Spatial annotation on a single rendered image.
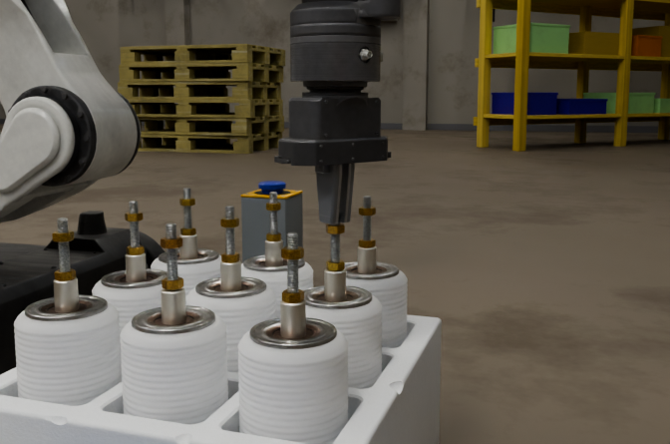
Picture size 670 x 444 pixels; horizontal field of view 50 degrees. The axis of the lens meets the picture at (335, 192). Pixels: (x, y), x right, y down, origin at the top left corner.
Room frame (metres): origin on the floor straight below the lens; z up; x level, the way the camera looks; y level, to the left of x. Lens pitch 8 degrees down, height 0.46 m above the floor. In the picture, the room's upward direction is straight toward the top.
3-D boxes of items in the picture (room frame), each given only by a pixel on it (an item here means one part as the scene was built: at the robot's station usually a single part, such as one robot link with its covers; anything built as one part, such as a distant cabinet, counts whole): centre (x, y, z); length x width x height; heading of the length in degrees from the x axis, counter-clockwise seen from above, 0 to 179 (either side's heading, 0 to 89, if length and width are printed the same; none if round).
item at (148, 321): (0.65, 0.15, 0.25); 0.08 x 0.08 x 0.01
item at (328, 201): (0.71, 0.01, 0.36); 0.03 x 0.02 x 0.06; 39
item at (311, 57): (0.72, 0.00, 0.45); 0.13 x 0.10 x 0.12; 129
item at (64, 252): (0.68, 0.26, 0.30); 0.01 x 0.01 x 0.08
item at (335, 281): (0.72, 0.00, 0.26); 0.02 x 0.02 x 0.03
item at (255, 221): (1.06, 0.09, 0.16); 0.07 x 0.07 x 0.31; 72
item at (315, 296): (0.72, 0.00, 0.25); 0.08 x 0.08 x 0.01
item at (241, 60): (6.09, 1.09, 0.42); 1.18 x 0.82 x 0.84; 73
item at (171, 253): (0.65, 0.15, 0.30); 0.01 x 0.01 x 0.08
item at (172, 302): (0.65, 0.15, 0.26); 0.02 x 0.02 x 0.03
